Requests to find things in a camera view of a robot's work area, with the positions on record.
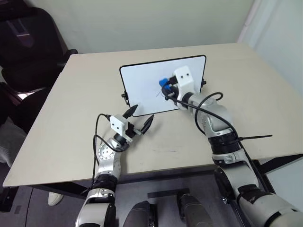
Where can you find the black-framed whiteboard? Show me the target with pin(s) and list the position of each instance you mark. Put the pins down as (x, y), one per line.
(142, 85)

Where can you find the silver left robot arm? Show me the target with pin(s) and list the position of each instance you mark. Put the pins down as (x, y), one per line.
(105, 156)

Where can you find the blue whiteboard eraser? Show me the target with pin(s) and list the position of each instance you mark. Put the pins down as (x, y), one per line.
(163, 82)

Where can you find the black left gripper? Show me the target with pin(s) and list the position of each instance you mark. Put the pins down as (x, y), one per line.
(130, 132)

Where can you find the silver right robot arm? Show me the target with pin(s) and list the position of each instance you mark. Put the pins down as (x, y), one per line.
(217, 120)

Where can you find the black whiteboard stand knob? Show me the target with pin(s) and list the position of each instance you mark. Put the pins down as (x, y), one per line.
(203, 82)
(124, 97)

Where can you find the black floor tape strip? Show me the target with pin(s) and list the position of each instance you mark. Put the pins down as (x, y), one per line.
(165, 192)

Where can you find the black office chair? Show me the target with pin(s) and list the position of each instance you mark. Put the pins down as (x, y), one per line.
(35, 47)

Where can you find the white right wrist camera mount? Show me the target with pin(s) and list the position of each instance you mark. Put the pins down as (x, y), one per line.
(185, 79)

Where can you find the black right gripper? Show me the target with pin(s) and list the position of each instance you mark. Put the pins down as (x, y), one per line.
(174, 88)

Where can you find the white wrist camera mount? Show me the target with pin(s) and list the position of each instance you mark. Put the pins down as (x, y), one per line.
(185, 79)
(117, 124)

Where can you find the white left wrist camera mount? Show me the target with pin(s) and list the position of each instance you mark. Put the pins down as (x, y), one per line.
(117, 124)

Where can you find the light grey fabric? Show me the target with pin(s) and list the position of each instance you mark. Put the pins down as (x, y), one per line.
(11, 142)

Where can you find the white shoe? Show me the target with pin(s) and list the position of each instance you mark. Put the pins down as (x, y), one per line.
(55, 198)

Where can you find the dark rounded shape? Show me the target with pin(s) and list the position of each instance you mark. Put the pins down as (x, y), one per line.
(194, 210)
(140, 215)

